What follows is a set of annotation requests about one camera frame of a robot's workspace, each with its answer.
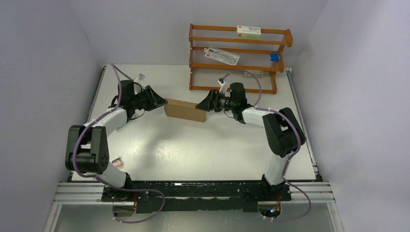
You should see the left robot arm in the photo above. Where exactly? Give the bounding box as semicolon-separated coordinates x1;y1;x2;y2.
65;80;168;201

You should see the white green box top shelf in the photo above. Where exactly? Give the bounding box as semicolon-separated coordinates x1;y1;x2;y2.
236;25;261;40

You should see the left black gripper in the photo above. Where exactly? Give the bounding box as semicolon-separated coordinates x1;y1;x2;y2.
131;86;167;112

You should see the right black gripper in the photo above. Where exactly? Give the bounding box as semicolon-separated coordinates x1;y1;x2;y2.
196;89;236;113

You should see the brown cardboard box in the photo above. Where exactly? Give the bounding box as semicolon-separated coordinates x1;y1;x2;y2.
164;99;206;122

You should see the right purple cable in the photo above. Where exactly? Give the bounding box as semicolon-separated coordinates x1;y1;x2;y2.
218;70;312;222

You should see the pink white small object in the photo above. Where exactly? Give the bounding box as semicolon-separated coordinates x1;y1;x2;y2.
111;157;124;169

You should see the white box lower shelf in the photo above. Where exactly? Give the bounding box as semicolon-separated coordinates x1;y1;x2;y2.
243;70;264;78

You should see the blue small cube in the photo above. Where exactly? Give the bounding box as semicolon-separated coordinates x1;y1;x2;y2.
269;53;281;62

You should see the white flat package middle shelf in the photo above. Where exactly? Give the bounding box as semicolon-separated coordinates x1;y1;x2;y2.
204;47;240;66

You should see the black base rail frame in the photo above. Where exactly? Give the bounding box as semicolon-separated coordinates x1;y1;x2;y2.
53;179;336;215

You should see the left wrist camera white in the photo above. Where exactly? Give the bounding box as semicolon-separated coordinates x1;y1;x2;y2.
134;73;145;85

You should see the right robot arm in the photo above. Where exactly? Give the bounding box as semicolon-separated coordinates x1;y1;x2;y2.
195;82;306;200

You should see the orange wooden shelf rack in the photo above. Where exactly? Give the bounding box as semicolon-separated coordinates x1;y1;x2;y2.
189;24;293;94

